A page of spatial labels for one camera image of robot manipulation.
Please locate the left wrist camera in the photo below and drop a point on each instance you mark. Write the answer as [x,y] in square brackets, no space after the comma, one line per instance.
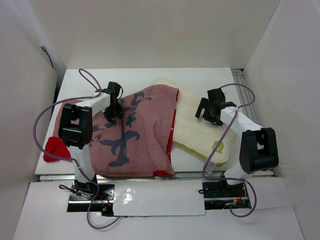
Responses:
[115,89]

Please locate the cream pillow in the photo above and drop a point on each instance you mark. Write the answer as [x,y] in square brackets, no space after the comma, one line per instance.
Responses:
[193,138]

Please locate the right aluminium side rail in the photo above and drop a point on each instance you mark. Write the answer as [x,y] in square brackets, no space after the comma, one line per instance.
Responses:
[245,96]

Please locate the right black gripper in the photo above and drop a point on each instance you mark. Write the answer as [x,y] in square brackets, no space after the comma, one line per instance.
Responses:
[205,104]

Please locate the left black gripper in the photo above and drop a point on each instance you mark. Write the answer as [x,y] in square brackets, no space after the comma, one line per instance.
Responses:
[118,112]

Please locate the white cover plate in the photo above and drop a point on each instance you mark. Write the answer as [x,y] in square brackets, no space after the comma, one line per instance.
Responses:
[153,198]

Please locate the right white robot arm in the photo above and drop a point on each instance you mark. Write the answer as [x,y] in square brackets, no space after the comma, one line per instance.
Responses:
[258,145]

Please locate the red patterned pillowcase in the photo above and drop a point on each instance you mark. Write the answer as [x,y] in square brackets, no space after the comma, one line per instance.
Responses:
[139,144]

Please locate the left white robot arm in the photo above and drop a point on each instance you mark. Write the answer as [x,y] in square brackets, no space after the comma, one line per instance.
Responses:
[76,131]

